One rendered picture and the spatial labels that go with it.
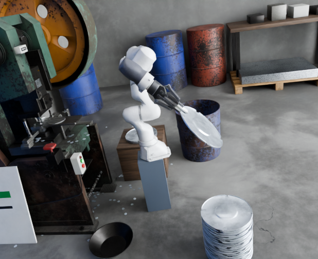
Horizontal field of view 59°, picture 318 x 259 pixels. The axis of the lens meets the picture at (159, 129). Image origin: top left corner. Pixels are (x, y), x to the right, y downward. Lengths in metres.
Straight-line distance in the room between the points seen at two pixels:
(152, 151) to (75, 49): 0.98
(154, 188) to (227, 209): 0.61
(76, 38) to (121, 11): 3.00
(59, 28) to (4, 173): 1.11
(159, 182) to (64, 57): 1.20
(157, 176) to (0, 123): 1.12
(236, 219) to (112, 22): 4.22
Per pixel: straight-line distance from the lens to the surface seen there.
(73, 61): 2.31
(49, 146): 1.85
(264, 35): 5.21
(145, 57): 1.47
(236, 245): 1.74
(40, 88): 2.12
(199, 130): 1.44
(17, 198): 2.26
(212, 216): 1.72
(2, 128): 2.18
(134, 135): 2.55
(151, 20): 5.11
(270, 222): 2.14
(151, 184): 2.10
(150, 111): 1.85
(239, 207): 1.77
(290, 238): 2.07
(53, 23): 2.35
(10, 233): 2.46
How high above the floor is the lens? 1.51
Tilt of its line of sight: 26 degrees down
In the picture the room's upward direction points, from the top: 10 degrees counter-clockwise
